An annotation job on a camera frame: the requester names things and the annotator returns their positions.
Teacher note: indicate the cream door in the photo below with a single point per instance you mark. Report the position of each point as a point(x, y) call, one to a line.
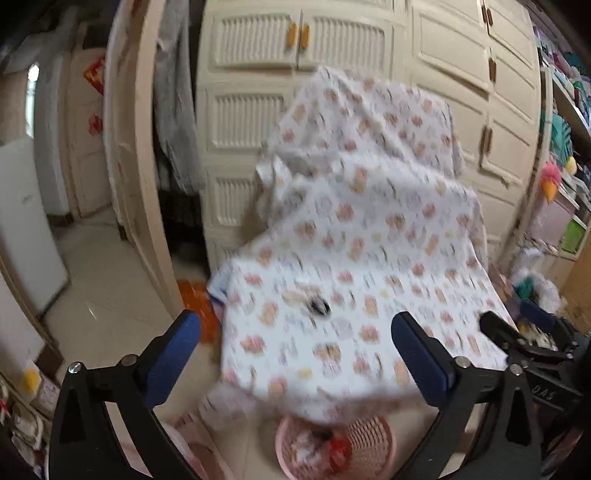
point(83, 147)

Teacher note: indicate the bear print blanket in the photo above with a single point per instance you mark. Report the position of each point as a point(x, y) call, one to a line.
point(369, 230)

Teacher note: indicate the white tissue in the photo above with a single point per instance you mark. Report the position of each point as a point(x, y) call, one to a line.
point(304, 451)

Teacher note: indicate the orange plastic item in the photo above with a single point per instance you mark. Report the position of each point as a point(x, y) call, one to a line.
point(201, 304)

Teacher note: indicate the small yellow item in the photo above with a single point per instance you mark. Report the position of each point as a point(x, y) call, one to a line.
point(31, 379)

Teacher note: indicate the cluttered storage shelf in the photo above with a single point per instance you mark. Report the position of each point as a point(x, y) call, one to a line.
point(568, 92)

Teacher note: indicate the white plastic bag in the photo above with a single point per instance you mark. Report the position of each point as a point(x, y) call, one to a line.
point(531, 281)

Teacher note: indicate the red paper decoration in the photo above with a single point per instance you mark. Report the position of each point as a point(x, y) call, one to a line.
point(94, 123)
point(94, 78)

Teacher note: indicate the yellow plush toy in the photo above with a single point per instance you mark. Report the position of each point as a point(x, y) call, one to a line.
point(571, 164)

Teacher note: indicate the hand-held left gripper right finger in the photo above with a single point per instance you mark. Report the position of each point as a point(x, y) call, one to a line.
point(422, 364)

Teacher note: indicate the pink plastic basket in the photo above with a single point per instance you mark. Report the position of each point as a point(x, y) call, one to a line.
point(369, 434)

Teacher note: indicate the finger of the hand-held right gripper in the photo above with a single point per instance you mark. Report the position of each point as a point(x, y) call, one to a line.
point(538, 314)
point(501, 330)

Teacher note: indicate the green storage box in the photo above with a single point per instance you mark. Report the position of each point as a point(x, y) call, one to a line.
point(574, 235)

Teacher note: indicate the cream wooden panel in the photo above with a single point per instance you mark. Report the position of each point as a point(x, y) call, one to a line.
point(138, 161)

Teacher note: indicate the white refrigerator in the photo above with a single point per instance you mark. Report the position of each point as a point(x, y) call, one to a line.
point(23, 221)

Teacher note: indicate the red packet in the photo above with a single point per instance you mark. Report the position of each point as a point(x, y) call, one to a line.
point(339, 450)

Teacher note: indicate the cream louvered wardrobe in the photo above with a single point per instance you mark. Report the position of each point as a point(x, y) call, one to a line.
point(258, 115)

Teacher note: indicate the hanging denim clothes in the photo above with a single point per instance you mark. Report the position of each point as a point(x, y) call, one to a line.
point(178, 115)

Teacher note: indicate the cream panelled wardrobe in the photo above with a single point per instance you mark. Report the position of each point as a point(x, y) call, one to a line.
point(461, 83)

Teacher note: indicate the pink plush toy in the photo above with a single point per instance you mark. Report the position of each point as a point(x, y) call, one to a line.
point(551, 180)

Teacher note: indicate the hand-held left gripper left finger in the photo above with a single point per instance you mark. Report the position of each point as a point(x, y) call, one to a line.
point(173, 355)

